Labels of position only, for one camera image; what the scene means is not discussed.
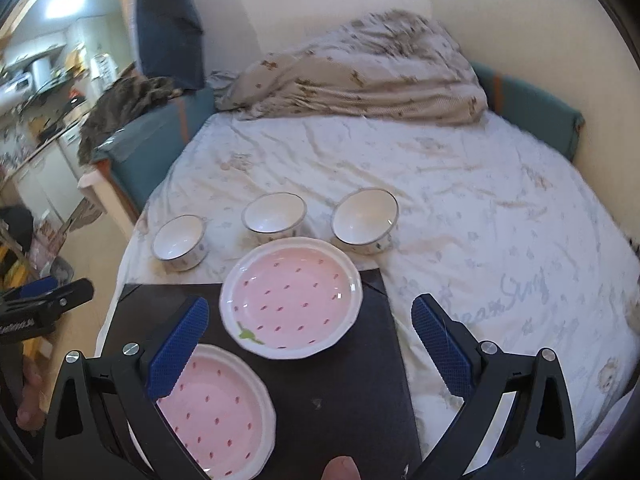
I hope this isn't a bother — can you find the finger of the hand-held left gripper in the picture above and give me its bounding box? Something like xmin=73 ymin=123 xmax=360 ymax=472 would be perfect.
xmin=0 ymin=275 xmax=60 ymax=306
xmin=31 ymin=278 xmax=96 ymax=318

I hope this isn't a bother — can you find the grey striped furry throw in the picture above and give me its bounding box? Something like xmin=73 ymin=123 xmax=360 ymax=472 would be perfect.
xmin=77 ymin=62 xmax=186 ymax=168

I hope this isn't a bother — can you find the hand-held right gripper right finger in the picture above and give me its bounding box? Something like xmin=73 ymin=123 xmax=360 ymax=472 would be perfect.
xmin=411 ymin=294 xmax=578 ymax=480

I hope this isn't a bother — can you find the pink strawberry plate with leaf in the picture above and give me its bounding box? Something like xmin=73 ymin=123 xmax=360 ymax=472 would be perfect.
xmin=219 ymin=236 xmax=363 ymax=361

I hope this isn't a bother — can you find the white flared bowl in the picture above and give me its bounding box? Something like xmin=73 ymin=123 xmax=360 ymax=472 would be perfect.
xmin=330 ymin=187 xmax=400 ymax=256

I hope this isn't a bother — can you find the person's left hand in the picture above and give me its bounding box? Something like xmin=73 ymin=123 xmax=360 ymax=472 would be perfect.
xmin=15 ymin=357 xmax=51 ymax=433

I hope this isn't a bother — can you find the grey bin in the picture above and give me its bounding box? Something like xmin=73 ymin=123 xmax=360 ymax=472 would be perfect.
xmin=47 ymin=255 xmax=76 ymax=286

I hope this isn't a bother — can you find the dark cloth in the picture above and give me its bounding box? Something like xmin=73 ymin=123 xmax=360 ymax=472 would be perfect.
xmin=0 ymin=205 xmax=36 ymax=281

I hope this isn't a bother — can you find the black mat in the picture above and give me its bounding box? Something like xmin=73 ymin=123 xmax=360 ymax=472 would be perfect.
xmin=95 ymin=267 xmax=423 ymax=480

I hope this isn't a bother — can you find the white straight-sided bowl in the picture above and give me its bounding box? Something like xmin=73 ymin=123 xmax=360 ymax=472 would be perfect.
xmin=151 ymin=214 xmax=209 ymax=276

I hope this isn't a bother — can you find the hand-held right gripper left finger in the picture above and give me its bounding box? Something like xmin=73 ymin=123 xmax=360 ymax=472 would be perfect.
xmin=42 ymin=296 xmax=211 ymax=480

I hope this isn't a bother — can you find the teal bed frame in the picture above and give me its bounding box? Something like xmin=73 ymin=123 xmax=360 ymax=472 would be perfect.
xmin=95 ymin=60 xmax=586 ymax=223

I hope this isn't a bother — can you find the white floral bedsheet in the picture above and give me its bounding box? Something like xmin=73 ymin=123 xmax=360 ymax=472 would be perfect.
xmin=117 ymin=107 xmax=640 ymax=461

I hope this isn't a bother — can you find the dark blue cushion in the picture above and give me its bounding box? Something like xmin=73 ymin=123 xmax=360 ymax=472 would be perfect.
xmin=134 ymin=0 xmax=206 ymax=92

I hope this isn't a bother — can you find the white microwave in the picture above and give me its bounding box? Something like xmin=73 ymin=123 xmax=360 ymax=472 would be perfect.
xmin=0 ymin=72 xmax=33 ymax=98

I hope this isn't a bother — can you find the person's right hand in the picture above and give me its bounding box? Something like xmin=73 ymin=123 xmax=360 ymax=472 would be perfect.
xmin=321 ymin=455 xmax=362 ymax=480

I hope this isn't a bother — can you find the beige patterned blanket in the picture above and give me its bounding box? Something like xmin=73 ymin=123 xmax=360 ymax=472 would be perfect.
xmin=207 ymin=8 xmax=488 ymax=127

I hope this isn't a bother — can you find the white kitchen cabinet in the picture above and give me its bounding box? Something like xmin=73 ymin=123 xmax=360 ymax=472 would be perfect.
xmin=12 ymin=145 xmax=83 ymax=221

